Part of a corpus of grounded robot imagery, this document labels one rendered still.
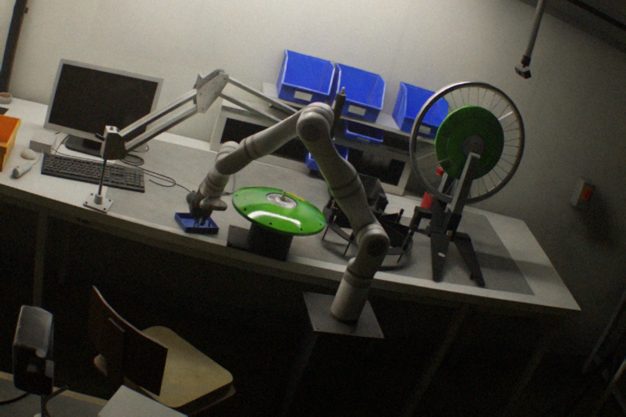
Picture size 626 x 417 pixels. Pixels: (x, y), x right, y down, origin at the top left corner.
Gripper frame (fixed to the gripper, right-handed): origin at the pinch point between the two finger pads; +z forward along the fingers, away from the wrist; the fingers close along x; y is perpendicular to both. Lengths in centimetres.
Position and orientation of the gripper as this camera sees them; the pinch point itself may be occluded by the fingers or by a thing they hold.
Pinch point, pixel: (194, 228)
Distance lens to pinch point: 257.1
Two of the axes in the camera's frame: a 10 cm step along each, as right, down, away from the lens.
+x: -8.9, -1.0, -4.5
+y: -1.9, -8.0, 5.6
